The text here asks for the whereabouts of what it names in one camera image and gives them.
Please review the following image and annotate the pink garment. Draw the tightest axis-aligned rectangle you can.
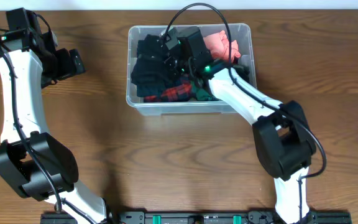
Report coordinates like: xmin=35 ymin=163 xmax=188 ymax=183
xmin=203 ymin=30 xmax=241 ymax=63

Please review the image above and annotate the dark green garment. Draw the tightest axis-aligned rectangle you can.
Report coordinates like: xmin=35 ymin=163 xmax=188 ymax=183
xmin=190 ymin=63 xmax=251 ymax=102

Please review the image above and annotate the red plaid flannel shirt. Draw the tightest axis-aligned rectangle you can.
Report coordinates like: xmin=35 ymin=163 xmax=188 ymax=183
xmin=144 ymin=78 xmax=194 ymax=103

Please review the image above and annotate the black garment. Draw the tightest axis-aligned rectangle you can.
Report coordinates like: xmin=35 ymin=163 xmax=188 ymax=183
xmin=131 ymin=34 xmax=180 ymax=85

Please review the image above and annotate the black shirt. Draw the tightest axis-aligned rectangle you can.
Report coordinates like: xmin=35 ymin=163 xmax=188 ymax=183
xmin=136 ymin=83 xmax=166 ymax=97

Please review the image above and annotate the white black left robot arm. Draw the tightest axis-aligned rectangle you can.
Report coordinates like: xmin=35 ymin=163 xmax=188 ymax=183
xmin=0 ymin=8 xmax=113 ymax=223

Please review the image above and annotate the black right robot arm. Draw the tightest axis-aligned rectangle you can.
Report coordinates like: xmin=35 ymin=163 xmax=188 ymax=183
xmin=161 ymin=26 xmax=319 ymax=223

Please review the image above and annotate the clear plastic storage container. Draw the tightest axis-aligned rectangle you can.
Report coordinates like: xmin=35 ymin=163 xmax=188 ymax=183
xmin=126 ymin=23 xmax=257 ymax=116

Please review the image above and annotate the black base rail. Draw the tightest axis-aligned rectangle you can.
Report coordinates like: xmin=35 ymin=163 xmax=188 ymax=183
xmin=40 ymin=211 xmax=352 ymax=224

